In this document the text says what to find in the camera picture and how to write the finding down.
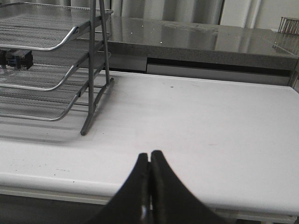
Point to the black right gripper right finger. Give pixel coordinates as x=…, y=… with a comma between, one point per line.
x=172, y=201

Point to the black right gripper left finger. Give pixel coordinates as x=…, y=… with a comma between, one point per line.
x=131, y=203

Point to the red push button switch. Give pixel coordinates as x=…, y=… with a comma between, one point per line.
x=16, y=58

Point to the silver mesh tray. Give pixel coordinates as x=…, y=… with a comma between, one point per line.
x=51, y=70
x=41, y=105
x=44, y=27

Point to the dark granite counter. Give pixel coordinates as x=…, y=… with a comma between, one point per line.
x=203, y=51

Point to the small wire rack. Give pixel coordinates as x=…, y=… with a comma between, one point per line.
x=287, y=34

